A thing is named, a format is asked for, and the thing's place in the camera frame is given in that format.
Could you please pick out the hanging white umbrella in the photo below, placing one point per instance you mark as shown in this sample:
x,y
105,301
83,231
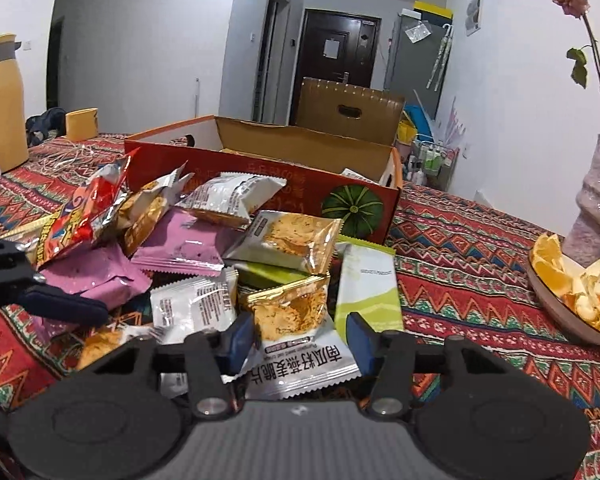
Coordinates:
x,y
440,60

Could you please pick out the grey gold cracker packet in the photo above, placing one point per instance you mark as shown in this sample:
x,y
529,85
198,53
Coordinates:
x,y
287,240

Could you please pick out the thin white pole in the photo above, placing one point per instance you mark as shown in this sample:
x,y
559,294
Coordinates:
x,y
197,100

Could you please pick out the long green white packet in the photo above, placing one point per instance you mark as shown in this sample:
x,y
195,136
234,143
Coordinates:
x,y
367,285

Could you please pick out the blue plastic item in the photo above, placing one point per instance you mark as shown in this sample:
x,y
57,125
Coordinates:
x,y
420,117

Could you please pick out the beige plate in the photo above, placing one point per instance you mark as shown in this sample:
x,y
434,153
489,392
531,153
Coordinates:
x,y
555,310

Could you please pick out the red printed snack bag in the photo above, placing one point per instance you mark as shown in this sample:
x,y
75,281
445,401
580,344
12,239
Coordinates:
x,y
85,210

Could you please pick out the white silver cracker packet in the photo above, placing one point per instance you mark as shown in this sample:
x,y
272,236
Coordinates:
x,y
230,195

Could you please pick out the red cardboard box pumpkin print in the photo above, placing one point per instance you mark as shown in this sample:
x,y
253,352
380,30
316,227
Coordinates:
x,y
300,150

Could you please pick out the white board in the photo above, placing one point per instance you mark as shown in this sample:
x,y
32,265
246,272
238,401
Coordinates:
x,y
482,198

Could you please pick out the yellow bag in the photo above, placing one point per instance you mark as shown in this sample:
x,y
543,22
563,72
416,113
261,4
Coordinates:
x,y
406,132

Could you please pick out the wall picture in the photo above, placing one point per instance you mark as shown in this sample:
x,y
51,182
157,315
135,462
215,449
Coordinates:
x,y
474,10

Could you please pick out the orange peel pieces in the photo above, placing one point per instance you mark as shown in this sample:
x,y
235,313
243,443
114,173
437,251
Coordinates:
x,y
547,255

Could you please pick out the dark bag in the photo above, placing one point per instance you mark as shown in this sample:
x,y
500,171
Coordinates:
x,y
45,125

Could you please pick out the dark brown door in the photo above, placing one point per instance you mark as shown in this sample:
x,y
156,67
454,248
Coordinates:
x,y
335,55

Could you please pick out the clear plastic bag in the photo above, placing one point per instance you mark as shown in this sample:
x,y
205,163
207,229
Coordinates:
x,y
419,31

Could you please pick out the gold clear cracker packet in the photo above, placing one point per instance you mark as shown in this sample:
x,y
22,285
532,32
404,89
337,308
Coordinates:
x,y
142,215
290,305

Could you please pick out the small yellow box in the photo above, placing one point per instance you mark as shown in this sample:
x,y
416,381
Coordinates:
x,y
81,125

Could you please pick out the white packet bold black print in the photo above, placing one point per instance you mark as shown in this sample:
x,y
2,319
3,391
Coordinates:
x,y
305,367

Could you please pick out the yellow flat box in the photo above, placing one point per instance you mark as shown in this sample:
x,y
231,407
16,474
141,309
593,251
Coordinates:
x,y
432,10

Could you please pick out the orange cracker packet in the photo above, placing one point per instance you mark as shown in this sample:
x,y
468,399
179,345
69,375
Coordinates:
x,y
105,347

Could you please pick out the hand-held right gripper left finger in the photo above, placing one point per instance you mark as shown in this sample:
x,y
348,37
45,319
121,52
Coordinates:
x,y
240,337

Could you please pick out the grey refrigerator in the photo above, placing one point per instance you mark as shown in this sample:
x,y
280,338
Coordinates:
x,y
415,70

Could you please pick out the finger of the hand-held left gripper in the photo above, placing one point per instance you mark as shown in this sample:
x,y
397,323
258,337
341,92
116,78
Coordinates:
x,y
70,307

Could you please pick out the pink snack packet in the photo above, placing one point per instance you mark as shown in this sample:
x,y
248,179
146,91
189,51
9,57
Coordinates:
x,y
185,245
95,275

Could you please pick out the pink textured vase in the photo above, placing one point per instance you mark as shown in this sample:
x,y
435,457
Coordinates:
x,y
595,200

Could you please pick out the storage rack with bottles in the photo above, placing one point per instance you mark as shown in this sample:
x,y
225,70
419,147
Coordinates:
x,y
432,162

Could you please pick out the small green snack packet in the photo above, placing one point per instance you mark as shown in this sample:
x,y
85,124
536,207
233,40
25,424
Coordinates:
x,y
265,275

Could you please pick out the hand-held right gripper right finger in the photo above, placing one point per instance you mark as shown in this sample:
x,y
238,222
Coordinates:
x,y
360,342

